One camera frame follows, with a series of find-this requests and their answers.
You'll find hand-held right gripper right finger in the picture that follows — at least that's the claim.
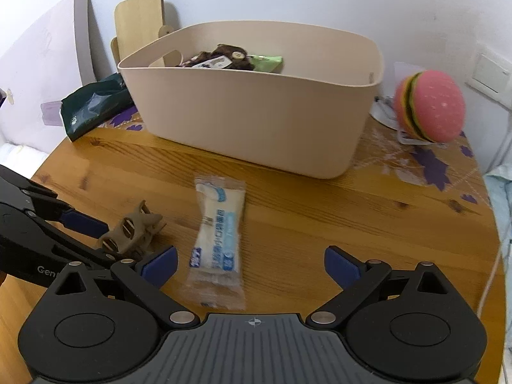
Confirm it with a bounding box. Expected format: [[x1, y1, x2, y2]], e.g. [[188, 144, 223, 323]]
[[306, 245, 461, 327]]

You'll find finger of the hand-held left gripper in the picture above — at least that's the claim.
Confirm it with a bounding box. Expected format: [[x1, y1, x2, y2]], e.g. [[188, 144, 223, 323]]
[[0, 164, 109, 239], [38, 218, 119, 271]]

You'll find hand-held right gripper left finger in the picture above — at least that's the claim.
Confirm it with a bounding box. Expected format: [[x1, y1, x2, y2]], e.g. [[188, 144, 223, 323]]
[[48, 244, 201, 329]]

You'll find beige hair claw clip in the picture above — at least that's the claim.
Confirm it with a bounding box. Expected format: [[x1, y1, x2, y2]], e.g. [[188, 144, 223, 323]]
[[96, 199, 166, 257]]

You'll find white and blue snack packet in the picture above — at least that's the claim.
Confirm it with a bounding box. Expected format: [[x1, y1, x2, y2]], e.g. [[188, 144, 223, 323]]
[[186, 175, 247, 311]]

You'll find beige storage basket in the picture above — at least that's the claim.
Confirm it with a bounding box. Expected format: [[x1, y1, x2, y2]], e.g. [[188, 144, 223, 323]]
[[117, 22, 385, 180]]

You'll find wooden desktop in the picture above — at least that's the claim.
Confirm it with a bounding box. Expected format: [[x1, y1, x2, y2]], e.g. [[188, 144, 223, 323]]
[[0, 111, 507, 384]]

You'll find dark green packet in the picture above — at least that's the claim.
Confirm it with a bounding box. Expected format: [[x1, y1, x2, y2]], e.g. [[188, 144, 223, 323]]
[[60, 73, 135, 143]]

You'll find clear purple flower table mat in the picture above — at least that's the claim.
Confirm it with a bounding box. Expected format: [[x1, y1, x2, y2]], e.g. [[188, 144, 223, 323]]
[[96, 108, 495, 213]]

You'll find pale lavender bedding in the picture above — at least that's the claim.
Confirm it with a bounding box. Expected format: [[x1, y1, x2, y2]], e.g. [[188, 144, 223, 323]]
[[0, 0, 93, 169]]

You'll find pale green striped cloth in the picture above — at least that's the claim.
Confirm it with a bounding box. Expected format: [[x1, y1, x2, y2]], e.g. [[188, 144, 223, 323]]
[[483, 168, 512, 257]]

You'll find grey board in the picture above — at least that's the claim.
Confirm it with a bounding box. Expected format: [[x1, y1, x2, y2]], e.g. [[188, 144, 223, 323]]
[[73, 0, 98, 85]]

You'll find pink burger toy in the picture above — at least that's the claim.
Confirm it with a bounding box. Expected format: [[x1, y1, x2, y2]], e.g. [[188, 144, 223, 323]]
[[394, 69, 467, 145]]

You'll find light wooden stand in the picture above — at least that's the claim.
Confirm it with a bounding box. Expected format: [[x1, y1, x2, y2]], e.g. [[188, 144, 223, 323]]
[[110, 0, 185, 67]]

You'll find light green packet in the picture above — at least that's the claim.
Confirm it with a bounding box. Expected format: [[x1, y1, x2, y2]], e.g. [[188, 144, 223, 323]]
[[250, 54, 284, 75]]

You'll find brown plush toy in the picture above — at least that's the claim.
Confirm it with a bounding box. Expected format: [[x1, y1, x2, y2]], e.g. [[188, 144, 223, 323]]
[[180, 44, 255, 72]]

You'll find white power strip cable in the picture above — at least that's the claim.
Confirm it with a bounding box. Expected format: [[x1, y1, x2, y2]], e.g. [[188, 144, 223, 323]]
[[476, 228, 506, 319]]

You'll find white wall socket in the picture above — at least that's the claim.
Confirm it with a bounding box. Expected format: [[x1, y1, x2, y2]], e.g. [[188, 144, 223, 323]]
[[466, 45, 512, 109]]

